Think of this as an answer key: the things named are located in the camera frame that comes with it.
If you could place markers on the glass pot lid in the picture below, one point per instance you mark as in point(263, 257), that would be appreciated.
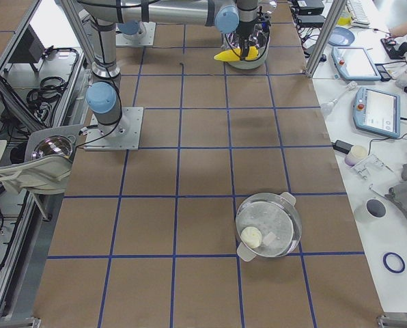
point(268, 226)

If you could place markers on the white cup dark inside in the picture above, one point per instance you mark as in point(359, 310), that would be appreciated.
point(370, 210)

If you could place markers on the blue plate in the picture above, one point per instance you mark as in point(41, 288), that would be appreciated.
point(341, 37)

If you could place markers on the aluminium frame post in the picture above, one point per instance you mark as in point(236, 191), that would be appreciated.
point(330, 22)

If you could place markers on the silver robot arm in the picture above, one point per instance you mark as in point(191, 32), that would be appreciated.
point(235, 20)
point(94, 24)

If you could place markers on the yellow corn cob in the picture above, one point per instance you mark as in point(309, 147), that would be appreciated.
point(233, 55)

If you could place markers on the white purple jar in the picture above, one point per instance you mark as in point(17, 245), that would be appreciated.
point(356, 154)

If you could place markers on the black power adapter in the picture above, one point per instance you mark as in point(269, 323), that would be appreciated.
point(341, 146)

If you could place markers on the glass lid in bag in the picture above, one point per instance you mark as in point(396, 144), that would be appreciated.
point(53, 145)

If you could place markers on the right teach pendant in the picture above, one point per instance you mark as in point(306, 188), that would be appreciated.
point(377, 112)

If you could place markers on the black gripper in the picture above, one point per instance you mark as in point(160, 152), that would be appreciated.
point(244, 29)

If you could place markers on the pale green electric pot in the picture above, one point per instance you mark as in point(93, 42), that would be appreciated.
point(260, 38)

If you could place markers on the teach pendant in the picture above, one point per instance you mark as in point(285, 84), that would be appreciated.
point(354, 63)
point(377, 112)

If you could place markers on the left teach pendant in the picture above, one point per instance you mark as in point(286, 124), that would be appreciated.
point(354, 63)

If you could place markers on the white cloth bag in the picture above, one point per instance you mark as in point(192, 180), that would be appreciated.
point(47, 175)

